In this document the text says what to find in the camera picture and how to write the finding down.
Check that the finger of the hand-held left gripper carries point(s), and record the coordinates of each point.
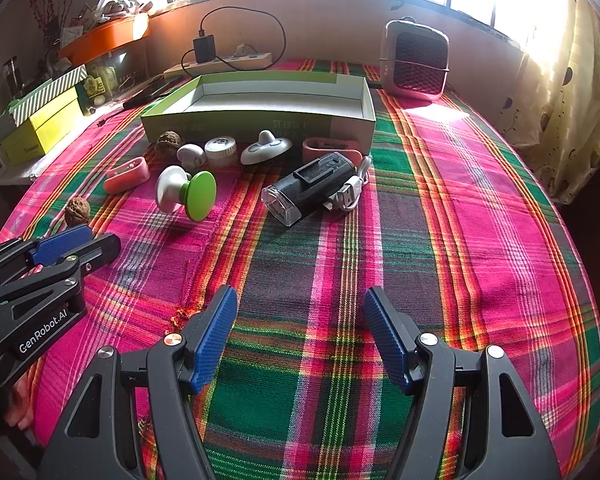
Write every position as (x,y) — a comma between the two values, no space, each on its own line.
(100,250)
(62,246)

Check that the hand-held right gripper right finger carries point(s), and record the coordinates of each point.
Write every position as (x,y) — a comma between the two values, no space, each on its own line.
(390,345)

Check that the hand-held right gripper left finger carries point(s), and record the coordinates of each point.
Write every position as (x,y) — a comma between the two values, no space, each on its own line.
(215,340)

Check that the brown walnut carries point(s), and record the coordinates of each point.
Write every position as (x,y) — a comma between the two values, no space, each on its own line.
(170,141)
(76,211)

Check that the pink silicone holder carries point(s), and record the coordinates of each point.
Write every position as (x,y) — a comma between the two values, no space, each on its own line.
(125,177)
(315,149)

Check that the green and white massager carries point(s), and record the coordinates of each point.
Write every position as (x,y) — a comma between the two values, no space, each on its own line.
(200,195)

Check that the small white massager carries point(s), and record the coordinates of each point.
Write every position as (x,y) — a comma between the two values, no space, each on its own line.
(190,155)

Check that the white round container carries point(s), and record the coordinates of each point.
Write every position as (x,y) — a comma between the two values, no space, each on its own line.
(221,150)

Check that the black bike light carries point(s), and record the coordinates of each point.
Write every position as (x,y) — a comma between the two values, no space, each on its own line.
(305,187)

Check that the white panda face massager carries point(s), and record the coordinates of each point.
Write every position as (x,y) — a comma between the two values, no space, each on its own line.
(265,149)

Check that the green cardboard box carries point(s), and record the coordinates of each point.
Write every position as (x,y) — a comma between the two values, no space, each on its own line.
(280,130)

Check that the person's left hand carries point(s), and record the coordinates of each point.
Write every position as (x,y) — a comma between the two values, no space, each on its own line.
(21,410)

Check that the white plastic sheet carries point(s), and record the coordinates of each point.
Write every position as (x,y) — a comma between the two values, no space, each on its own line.
(15,172)

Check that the pink green plaid blanket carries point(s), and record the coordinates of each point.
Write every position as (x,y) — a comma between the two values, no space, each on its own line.
(455,260)

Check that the small green box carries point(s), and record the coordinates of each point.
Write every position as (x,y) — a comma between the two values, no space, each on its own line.
(99,87)

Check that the black smartphone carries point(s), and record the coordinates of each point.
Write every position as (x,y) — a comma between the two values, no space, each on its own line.
(152,91)

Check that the dark glass jar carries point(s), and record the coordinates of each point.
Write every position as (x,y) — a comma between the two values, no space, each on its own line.
(11,77)

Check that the glass display case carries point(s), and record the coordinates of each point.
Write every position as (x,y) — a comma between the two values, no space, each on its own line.
(125,60)

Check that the orange tray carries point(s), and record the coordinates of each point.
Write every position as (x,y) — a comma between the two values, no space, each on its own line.
(105,35)

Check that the black charger brick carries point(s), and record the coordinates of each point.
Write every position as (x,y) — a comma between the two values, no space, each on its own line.
(204,49)

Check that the cream power strip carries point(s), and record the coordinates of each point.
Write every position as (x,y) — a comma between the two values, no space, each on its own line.
(230,62)

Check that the dried twigs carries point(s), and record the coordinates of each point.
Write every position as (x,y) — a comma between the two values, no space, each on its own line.
(45,5)

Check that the grey plug adapter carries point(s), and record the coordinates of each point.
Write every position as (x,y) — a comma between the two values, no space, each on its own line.
(240,50)

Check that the small black device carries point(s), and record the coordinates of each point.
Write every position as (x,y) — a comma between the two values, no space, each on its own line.
(374,84)

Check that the grey mesh space heater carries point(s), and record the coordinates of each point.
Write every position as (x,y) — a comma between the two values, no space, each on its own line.
(415,60)

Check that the cream patterned curtain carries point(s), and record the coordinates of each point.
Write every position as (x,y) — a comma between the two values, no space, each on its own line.
(565,110)

